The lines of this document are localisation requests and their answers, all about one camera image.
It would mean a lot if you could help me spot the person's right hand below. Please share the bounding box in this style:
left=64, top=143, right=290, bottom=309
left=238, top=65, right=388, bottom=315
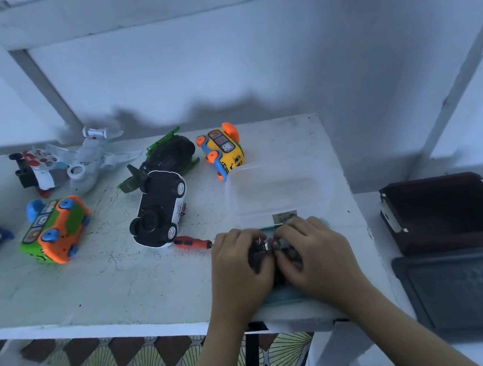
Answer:
left=270, top=206, right=379, bottom=320

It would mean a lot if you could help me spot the person's left hand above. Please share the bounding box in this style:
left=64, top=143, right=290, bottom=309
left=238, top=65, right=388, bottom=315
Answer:
left=199, top=223, right=286, bottom=331

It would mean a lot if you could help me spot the silver battery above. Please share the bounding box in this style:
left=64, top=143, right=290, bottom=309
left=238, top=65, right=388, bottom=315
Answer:
left=272, top=231, right=300, bottom=254

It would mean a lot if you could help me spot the teal container lid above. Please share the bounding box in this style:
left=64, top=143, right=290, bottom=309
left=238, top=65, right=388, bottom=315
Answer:
left=250, top=216, right=319, bottom=312

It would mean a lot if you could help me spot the red screwdriver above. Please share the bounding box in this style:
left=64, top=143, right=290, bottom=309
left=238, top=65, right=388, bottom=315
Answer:
left=172, top=231, right=215, bottom=255

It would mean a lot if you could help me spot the clear plastic container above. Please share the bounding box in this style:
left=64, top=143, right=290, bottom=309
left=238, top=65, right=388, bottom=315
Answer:
left=219, top=153, right=329, bottom=233

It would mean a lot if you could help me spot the black white toy car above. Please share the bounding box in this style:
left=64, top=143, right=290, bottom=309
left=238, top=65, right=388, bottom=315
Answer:
left=121, top=166, right=195, bottom=252

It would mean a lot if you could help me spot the dark brown storage box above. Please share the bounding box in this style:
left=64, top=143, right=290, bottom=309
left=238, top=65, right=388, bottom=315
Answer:
left=376, top=169, right=483, bottom=261

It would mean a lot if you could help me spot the yellow orange toy car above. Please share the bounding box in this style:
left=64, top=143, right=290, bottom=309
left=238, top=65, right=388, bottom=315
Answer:
left=194, top=120, right=248, bottom=184

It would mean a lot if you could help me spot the dark green toy helicopter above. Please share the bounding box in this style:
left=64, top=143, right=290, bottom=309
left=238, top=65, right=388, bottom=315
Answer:
left=110, top=125, right=202, bottom=195

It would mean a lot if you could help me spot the grey storage box lid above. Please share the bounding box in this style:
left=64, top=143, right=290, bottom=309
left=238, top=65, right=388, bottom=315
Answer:
left=390, top=244, right=483, bottom=356

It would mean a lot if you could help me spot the green orange toy car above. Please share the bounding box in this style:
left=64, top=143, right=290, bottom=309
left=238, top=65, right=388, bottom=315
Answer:
left=13, top=192, right=98, bottom=270

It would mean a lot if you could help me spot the white toy airplane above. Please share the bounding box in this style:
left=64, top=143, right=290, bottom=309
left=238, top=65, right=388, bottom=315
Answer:
left=35, top=119, right=148, bottom=200

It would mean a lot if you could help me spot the red white toy vehicle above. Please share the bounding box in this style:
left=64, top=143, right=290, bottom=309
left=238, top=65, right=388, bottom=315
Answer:
left=9, top=145, right=63, bottom=197

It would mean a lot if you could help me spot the person's right forearm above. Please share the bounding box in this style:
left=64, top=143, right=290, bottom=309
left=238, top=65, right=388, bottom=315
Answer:
left=335, top=278, right=478, bottom=366

